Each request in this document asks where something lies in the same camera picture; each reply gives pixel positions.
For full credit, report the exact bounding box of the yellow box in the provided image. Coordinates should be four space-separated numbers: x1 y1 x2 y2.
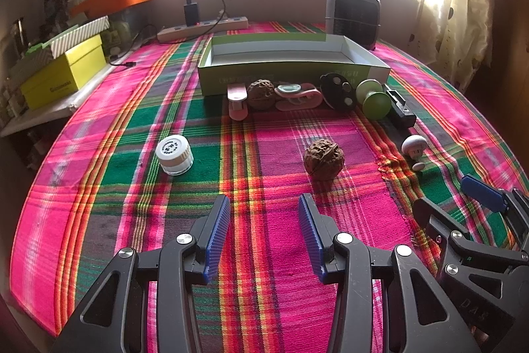
20 34 106 110

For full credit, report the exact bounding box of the grey portable heater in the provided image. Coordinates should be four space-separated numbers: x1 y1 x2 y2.
325 0 381 50

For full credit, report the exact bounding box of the cream dotted curtain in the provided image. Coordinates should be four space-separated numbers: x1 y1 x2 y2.
407 0 495 92

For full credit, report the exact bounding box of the beige power strip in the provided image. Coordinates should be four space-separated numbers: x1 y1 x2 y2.
157 17 248 43

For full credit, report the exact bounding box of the striped white box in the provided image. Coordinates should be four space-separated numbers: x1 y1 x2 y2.
9 15 109 81

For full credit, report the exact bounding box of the brown walnut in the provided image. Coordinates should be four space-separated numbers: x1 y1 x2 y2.
303 139 345 181
247 79 275 110

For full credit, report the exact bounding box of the black charger cable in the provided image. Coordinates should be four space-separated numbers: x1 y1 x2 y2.
107 0 229 69

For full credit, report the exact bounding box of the green white spool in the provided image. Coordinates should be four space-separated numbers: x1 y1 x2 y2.
355 79 392 120

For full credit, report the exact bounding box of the black charger adapter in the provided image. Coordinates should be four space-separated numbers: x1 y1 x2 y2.
184 0 200 27

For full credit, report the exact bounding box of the black oval disc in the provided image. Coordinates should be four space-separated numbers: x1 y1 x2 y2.
319 72 357 112

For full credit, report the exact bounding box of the white small jar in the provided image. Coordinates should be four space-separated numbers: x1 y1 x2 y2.
155 134 194 176

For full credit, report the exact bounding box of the plaid pink green cloth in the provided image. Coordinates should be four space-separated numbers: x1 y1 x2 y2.
9 41 528 352

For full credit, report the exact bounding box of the white mushroom toy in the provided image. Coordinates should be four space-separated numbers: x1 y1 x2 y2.
401 134 428 172

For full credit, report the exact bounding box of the green white cardboard tray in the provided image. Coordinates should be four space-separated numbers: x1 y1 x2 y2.
198 33 391 97

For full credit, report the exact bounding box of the pink clip with green button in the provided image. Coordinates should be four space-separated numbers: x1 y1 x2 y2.
274 83 323 112

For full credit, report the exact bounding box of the black rectangular device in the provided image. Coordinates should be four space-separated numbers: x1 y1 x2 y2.
384 83 416 130

